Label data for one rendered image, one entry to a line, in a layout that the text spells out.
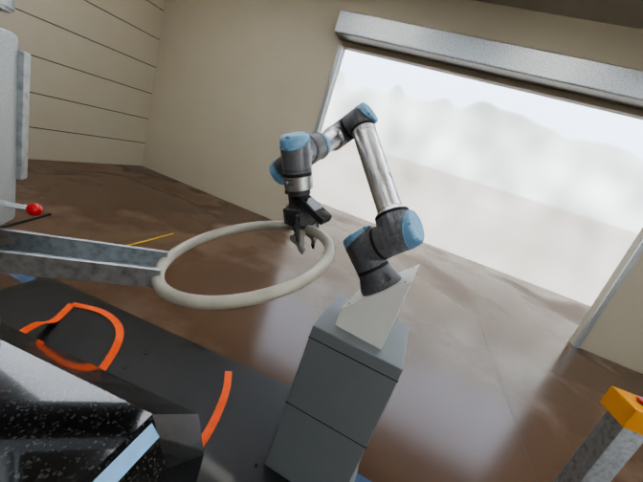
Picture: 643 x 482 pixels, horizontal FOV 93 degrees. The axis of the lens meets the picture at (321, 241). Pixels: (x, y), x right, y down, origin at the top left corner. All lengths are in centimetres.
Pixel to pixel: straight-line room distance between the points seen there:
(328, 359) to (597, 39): 522
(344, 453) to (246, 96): 567
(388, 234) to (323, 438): 96
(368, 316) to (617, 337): 511
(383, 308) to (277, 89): 509
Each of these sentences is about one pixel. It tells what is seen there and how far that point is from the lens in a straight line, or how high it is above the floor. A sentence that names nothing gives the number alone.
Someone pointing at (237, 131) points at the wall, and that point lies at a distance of 624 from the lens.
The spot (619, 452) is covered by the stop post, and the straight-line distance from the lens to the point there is 163.
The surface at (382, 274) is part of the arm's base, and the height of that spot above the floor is 113.
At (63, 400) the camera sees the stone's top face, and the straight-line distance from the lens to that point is 97.
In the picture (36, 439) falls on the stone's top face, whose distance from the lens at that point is 91.
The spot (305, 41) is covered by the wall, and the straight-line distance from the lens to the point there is 596.
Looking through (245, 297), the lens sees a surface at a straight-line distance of 66.
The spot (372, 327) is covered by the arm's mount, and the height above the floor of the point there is 92.
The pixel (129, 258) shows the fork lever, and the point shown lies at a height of 112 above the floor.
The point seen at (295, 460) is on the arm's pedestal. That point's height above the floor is 15.
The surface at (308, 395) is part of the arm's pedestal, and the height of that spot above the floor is 52.
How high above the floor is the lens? 155
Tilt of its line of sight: 16 degrees down
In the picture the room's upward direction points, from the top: 18 degrees clockwise
